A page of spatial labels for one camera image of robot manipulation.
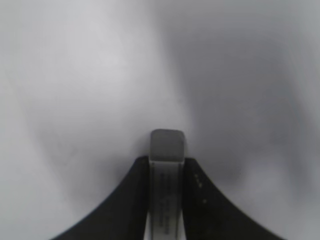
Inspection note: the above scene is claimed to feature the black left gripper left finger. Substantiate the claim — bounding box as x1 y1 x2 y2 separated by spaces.
55 156 150 240

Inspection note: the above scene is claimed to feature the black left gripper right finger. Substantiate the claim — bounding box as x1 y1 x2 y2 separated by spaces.
182 158 279 240

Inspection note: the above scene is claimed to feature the grey white eraser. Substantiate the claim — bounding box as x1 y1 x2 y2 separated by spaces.
148 129 185 240

